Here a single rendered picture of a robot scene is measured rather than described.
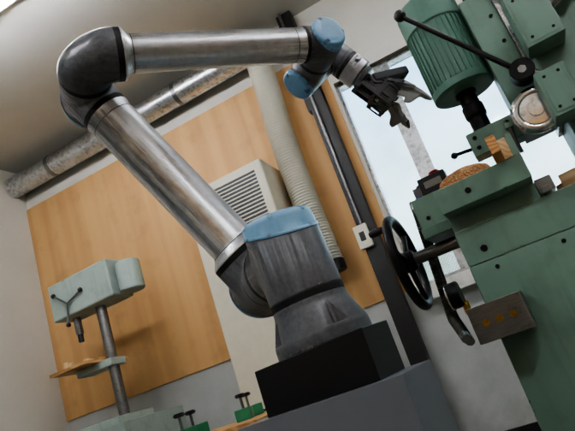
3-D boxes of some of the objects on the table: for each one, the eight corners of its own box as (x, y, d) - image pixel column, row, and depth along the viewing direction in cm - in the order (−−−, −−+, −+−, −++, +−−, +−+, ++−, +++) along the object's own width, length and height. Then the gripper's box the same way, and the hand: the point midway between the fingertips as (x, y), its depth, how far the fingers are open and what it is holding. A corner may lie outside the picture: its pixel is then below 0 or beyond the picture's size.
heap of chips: (443, 197, 137) (437, 185, 138) (497, 174, 132) (490, 160, 133) (435, 191, 129) (429, 178, 130) (493, 165, 124) (486, 151, 125)
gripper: (341, 106, 160) (395, 146, 159) (363, 65, 142) (424, 109, 141) (357, 88, 164) (410, 127, 162) (380, 46, 146) (440, 89, 144)
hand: (422, 113), depth 153 cm, fingers open, 14 cm apart
